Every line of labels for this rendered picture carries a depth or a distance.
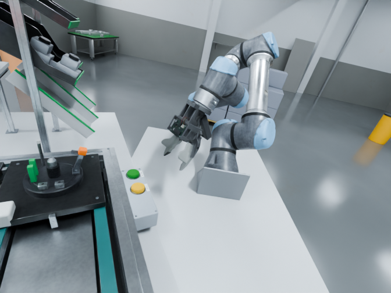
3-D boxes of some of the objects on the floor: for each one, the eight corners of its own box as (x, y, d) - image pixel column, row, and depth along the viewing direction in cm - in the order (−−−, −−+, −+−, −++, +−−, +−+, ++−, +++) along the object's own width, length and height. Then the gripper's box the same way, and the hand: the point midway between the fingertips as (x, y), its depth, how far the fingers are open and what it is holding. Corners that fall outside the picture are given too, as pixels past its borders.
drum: (375, 143, 469) (395, 118, 435) (362, 135, 505) (380, 111, 471) (390, 146, 473) (411, 121, 439) (376, 138, 509) (394, 114, 475)
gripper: (177, 92, 61) (146, 148, 64) (210, 110, 52) (171, 174, 56) (193, 102, 68) (164, 152, 71) (224, 120, 59) (189, 176, 62)
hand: (174, 160), depth 65 cm, fingers open, 8 cm apart
